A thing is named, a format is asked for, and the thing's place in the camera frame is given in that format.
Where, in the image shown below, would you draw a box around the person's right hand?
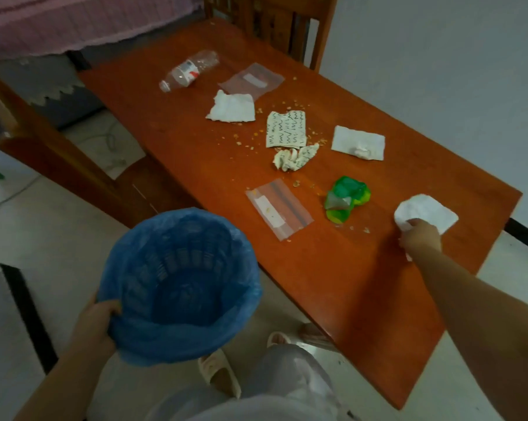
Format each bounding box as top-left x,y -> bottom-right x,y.
398,219 -> 443,255

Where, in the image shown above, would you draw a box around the person's left hand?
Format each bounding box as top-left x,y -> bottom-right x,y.
72,298 -> 123,352

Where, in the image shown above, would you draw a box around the green plastic wrapper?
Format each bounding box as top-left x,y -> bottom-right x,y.
324,175 -> 372,225

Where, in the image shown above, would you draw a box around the blue lined waste basket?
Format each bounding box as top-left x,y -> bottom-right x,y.
96,207 -> 263,368

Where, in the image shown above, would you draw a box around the food crumbs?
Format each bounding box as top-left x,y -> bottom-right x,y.
228,74 -> 372,235

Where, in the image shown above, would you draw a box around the clear plastic bottle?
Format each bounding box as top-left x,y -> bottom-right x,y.
158,50 -> 221,94

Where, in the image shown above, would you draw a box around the person's right forearm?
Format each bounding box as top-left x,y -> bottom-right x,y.
411,245 -> 528,421

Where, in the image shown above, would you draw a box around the person's left forearm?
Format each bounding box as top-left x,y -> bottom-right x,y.
14,341 -> 115,421

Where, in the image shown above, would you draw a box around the black baseboard strip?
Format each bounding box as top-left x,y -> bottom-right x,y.
505,218 -> 528,257
0,263 -> 59,375

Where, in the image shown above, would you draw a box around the orange wooden table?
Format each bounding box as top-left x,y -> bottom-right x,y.
77,17 -> 523,410

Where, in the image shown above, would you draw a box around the white bear left slipper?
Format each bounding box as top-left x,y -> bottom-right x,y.
198,348 -> 242,399

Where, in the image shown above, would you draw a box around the white bear slipper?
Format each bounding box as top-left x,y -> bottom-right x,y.
198,348 -> 242,399
267,323 -> 339,352

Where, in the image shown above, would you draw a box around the wooden slat-back chair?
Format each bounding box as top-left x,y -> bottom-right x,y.
202,0 -> 339,73
0,67 -> 199,229

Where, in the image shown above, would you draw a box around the white bear right slipper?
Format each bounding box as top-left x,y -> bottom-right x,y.
267,323 -> 339,352

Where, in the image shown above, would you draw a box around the white shorts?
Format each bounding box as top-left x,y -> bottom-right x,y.
145,344 -> 357,421

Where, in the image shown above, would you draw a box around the dark grey bed base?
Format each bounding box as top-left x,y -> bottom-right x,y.
40,8 -> 203,130

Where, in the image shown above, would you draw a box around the pink bedspread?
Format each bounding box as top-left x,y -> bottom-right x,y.
0,0 -> 203,64

